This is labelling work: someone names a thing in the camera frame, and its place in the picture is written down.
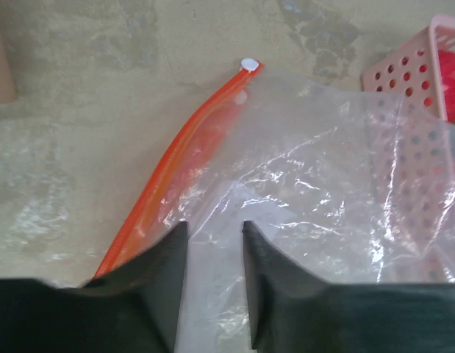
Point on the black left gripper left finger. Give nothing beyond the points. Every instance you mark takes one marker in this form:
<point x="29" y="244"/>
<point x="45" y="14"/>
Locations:
<point x="134" y="308"/>

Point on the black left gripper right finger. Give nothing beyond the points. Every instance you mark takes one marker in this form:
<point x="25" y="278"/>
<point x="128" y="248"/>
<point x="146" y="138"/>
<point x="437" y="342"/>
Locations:
<point x="292" y="310"/>

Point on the clear orange-zipper top bag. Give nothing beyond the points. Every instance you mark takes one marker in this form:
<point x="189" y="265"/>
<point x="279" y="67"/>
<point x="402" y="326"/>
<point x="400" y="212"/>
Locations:
<point x="295" y="158"/>

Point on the red apple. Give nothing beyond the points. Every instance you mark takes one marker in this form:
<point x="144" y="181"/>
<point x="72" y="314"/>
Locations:
<point x="447" y="70"/>

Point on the pink perforated plastic basket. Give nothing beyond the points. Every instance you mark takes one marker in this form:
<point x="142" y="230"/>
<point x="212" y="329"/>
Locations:
<point x="414" y="142"/>

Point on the peach plastic file organizer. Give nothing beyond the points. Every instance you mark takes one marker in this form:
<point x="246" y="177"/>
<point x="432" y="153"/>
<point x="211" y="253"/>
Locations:
<point x="1" y="55"/>

